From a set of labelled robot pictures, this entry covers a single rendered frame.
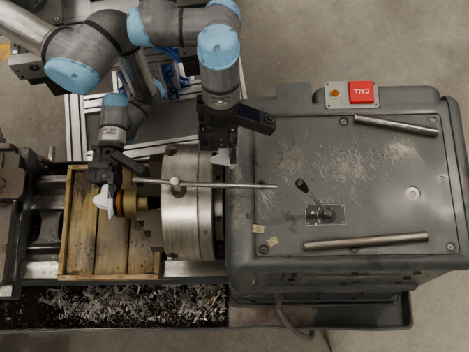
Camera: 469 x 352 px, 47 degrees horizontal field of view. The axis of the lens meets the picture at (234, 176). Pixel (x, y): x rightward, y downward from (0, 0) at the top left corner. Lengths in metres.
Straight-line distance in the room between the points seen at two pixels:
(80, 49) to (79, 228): 0.63
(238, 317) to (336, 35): 1.67
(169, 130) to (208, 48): 1.56
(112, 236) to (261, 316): 0.61
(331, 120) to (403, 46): 1.72
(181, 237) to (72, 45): 0.51
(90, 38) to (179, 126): 1.27
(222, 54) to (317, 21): 2.10
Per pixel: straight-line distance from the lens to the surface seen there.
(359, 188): 1.31
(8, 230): 1.70
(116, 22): 1.33
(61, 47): 1.32
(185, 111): 2.54
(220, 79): 1.01
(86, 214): 1.72
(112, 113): 1.56
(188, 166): 1.33
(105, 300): 1.97
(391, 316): 2.00
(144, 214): 1.44
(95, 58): 1.30
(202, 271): 1.64
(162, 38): 1.09
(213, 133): 1.11
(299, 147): 1.32
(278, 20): 3.03
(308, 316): 1.95
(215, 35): 0.99
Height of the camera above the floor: 2.48
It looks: 71 degrees down
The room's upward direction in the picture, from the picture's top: 5 degrees counter-clockwise
